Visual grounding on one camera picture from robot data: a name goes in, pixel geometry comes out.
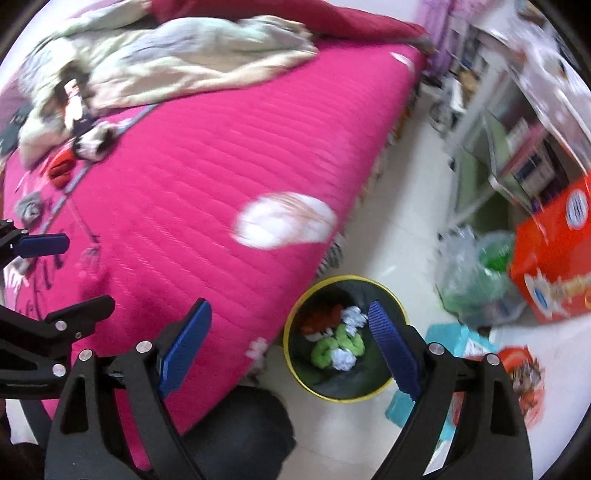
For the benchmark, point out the white sock with black band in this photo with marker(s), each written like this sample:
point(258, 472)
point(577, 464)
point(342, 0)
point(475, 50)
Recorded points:
point(95, 144)

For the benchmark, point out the beige crumpled blanket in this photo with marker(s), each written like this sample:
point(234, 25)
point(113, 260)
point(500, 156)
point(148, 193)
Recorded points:
point(121, 66)

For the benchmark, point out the large green fluffy sock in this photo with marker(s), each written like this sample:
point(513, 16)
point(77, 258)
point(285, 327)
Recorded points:
point(321, 355)

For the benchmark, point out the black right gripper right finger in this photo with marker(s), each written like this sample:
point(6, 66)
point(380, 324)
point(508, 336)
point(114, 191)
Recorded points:
point(490, 440)

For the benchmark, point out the yellow rimmed black trash bin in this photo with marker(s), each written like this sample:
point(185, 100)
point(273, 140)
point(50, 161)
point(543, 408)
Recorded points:
point(371, 375)

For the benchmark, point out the large red sock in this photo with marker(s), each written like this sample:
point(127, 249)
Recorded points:
point(321, 323)

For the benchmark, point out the dark red pillow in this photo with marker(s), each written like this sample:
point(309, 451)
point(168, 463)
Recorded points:
point(320, 17)

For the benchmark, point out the orange gift box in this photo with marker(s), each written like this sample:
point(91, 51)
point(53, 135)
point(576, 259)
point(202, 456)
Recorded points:
point(552, 254)

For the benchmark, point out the black stool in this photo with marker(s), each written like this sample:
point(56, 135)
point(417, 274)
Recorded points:
point(248, 435)

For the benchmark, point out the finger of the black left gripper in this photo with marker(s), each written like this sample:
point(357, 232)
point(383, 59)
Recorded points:
point(15, 242)
point(58, 330)

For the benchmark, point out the teal plastic package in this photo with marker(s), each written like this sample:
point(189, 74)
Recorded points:
point(427, 372)

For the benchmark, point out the pink patterned bed cover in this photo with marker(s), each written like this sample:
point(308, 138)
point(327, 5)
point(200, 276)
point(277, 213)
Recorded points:
point(231, 196)

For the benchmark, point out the grey green shelf unit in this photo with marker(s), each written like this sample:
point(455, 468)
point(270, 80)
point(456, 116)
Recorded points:
point(521, 111)

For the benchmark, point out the dark grey sock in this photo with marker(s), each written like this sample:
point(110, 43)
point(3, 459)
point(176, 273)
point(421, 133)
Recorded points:
point(29, 208)

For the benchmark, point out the red snack bag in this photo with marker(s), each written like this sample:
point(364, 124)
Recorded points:
point(527, 378)

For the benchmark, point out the small red sock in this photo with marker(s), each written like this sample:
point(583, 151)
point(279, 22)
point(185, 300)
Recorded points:
point(60, 168)

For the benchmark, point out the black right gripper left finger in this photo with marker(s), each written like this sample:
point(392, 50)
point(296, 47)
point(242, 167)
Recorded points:
point(86, 439)

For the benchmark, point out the small green fluffy sock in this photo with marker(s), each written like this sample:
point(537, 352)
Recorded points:
point(353, 344)

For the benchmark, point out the clear plastic bag green contents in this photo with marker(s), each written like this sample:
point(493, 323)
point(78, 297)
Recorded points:
point(472, 278)

